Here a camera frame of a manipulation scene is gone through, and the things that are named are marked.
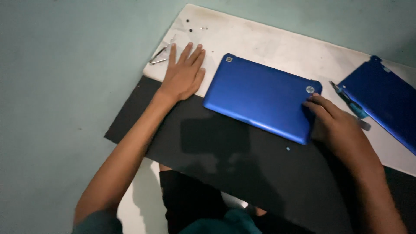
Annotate blue laptop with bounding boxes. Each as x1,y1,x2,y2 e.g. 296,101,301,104
203,53,323,145

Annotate person's teal shirt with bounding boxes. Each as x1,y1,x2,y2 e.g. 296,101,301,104
72,208,264,234

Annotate black work mat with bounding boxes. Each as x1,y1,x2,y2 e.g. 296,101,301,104
104,76,416,234

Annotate blue laptop cover panel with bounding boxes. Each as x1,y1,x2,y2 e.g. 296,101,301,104
337,55,416,156

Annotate teal handled screwdriver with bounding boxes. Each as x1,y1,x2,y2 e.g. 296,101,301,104
329,81,372,131

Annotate metal tweezers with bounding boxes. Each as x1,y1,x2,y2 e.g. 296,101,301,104
149,38,176,65

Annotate person's right hand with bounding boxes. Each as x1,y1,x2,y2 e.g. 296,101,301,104
302,93,371,156

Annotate person's left hand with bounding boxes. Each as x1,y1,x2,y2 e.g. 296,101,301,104
159,42,206,101

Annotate person's black shorts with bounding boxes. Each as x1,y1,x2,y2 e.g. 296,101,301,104
159,169,312,234

